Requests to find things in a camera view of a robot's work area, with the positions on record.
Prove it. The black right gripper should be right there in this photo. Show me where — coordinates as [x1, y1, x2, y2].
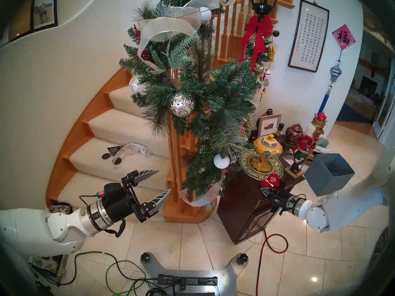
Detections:
[261, 187, 293, 213]

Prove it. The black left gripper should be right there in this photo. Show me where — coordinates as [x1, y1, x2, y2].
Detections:
[101, 170, 172, 223]

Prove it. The red mini stocking ornament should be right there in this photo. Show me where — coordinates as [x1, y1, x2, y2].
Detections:
[259, 174, 280, 189]

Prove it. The white glitter ball ornament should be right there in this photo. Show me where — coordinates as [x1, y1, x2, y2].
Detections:
[199, 6, 213, 24]
[214, 154, 231, 169]

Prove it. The silver faceted ball ornament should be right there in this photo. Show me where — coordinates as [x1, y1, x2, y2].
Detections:
[171, 93, 195, 117]

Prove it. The clear glass ball ornament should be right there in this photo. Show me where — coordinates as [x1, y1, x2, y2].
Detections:
[129, 76, 145, 95]

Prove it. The dark wooden cabinet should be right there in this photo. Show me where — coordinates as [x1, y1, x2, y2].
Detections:
[217, 157, 305, 245]

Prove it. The green gold decorative plate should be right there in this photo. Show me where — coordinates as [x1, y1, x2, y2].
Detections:
[239, 149, 284, 182]

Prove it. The yellow porcelain lidded urn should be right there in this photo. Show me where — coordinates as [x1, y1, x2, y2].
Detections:
[253, 134, 283, 172]

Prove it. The clear plastic packaging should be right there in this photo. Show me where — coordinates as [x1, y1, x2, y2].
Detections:
[113, 143, 147, 163]

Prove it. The grey blue square bin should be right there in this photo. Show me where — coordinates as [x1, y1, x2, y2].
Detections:
[304, 153, 355, 196]

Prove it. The tall red nutcracker figure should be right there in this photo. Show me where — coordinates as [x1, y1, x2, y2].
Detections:
[285, 113, 328, 179]

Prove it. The dark red cloisonne jar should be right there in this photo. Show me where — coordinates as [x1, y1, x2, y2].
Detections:
[285, 123, 304, 142]

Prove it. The carpeted wooden staircase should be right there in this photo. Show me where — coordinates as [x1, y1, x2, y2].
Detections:
[46, 67, 218, 224]

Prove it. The small framed picture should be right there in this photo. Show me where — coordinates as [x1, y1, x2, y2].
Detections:
[258, 114, 282, 138]

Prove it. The dark ceramic vase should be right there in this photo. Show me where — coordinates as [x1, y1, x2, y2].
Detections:
[256, 109, 274, 129]

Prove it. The black power strip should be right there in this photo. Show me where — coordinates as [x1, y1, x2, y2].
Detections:
[157, 274, 218, 286]

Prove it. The green pine garland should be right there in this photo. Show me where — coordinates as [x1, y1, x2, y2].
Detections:
[119, 0, 266, 203]

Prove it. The blue room rug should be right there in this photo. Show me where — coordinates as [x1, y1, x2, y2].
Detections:
[336, 104, 371, 123]

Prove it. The dark patterned rug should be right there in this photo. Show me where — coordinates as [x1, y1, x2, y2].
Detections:
[29, 201, 73, 277]
[369, 228, 391, 268]

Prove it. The red berry sprig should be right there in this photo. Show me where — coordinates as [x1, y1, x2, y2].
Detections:
[133, 25, 152, 61]

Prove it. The blue vase tassel hanging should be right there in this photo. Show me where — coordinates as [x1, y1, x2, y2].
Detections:
[318, 50, 343, 114]

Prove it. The white glass door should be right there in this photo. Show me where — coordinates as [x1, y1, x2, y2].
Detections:
[372, 60, 395, 140]

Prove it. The black fireplace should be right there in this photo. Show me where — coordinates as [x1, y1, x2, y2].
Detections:
[360, 76, 377, 95]

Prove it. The framed Chinese calligraphy scroll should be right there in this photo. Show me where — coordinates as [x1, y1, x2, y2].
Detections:
[288, 0, 330, 73]

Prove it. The sheer white gold-edged ribbon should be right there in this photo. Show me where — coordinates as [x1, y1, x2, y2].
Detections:
[137, 0, 260, 207]

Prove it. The red velvet bow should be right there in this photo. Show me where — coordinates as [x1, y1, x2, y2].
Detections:
[239, 15, 274, 73]

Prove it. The wooden stair balustrade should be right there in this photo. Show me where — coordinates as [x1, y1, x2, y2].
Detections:
[164, 0, 310, 206]

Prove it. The red diamond Fu paper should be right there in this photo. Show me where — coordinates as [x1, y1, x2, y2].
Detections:
[332, 24, 356, 50]

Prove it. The framed horse photo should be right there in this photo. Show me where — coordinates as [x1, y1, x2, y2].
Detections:
[31, 0, 58, 32]

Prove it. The dark framed picture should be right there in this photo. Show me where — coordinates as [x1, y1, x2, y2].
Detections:
[8, 2, 34, 43]

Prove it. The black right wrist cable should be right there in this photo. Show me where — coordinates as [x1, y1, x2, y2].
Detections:
[272, 194, 307, 216]

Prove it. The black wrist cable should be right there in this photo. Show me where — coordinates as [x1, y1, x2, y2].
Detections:
[79, 189, 127, 238]
[272, 194, 307, 216]

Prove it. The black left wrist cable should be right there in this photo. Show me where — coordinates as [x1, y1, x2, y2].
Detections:
[79, 189, 127, 238]

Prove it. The red floor cable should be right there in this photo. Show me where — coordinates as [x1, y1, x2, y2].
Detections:
[256, 229, 289, 296]

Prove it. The green floor cable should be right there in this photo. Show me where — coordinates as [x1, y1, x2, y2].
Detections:
[106, 260, 155, 296]

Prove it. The black floor cable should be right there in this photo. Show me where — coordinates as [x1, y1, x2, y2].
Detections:
[29, 251, 159, 286]

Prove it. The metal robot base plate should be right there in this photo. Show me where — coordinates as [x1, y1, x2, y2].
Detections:
[140, 252, 249, 296]

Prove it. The colourful hanging ornament string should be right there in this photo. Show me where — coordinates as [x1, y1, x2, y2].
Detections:
[259, 69, 270, 103]

